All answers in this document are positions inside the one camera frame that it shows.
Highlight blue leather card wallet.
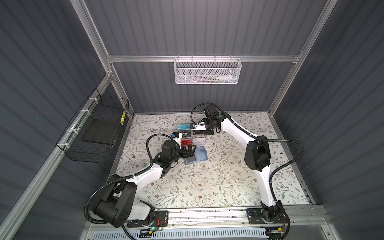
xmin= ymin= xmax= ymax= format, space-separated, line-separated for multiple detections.
xmin=184 ymin=146 xmax=209 ymax=165

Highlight clear acrylic card display stand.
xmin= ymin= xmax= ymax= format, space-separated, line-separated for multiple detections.
xmin=182 ymin=124 xmax=206 ymax=139

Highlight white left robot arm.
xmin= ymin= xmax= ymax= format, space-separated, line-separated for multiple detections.
xmin=84 ymin=140 xmax=197 ymax=228

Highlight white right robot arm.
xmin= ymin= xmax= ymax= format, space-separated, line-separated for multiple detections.
xmin=204 ymin=104 xmax=280 ymax=222

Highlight white diamond VIP card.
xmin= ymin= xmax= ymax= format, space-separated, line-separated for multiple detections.
xmin=193 ymin=137 xmax=207 ymax=147

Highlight red VIP card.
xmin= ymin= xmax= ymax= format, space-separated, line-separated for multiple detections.
xmin=181 ymin=139 xmax=194 ymax=146

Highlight black silver VIP card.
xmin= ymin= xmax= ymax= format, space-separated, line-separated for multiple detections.
xmin=178 ymin=130 xmax=192 ymax=138

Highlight teal VIP card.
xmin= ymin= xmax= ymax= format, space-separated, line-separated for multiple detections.
xmin=177 ymin=124 xmax=191 ymax=131

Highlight pens in white basket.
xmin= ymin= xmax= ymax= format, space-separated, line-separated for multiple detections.
xmin=194 ymin=75 xmax=238 ymax=84

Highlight yellow marker pen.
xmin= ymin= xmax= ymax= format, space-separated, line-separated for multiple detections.
xmin=120 ymin=110 xmax=126 ymax=125

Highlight black pad in basket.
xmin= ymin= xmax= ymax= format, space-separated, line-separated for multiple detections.
xmin=82 ymin=119 xmax=119 ymax=145

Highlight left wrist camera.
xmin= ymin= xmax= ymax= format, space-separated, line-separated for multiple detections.
xmin=171 ymin=132 xmax=183 ymax=147

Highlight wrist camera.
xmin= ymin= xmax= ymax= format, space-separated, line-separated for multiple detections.
xmin=171 ymin=132 xmax=183 ymax=147
xmin=192 ymin=121 xmax=207 ymax=132

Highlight black corrugated right cable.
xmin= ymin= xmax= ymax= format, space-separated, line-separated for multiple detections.
xmin=190 ymin=102 xmax=305 ymax=208

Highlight black corrugated cable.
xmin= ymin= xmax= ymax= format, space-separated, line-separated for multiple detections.
xmin=190 ymin=102 xmax=305 ymax=208
xmin=83 ymin=133 xmax=175 ymax=225

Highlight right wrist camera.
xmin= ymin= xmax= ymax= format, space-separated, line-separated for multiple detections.
xmin=192 ymin=121 xmax=207 ymax=132

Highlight black corrugated left cable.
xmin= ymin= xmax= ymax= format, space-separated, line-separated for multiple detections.
xmin=83 ymin=133 xmax=175 ymax=225

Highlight white wire mesh basket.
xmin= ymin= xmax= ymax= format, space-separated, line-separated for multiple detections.
xmin=173 ymin=57 xmax=242 ymax=85

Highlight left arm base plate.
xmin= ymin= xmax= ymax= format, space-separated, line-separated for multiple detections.
xmin=127 ymin=211 xmax=169 ymax=228

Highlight black wire wall basket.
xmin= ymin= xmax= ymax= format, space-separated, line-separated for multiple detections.
xmin=57 ymin=91 xmax=130 ymax=164

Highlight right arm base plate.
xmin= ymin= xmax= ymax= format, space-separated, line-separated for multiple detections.
xmin=246 ymin=207 xmax=289 ymax=225

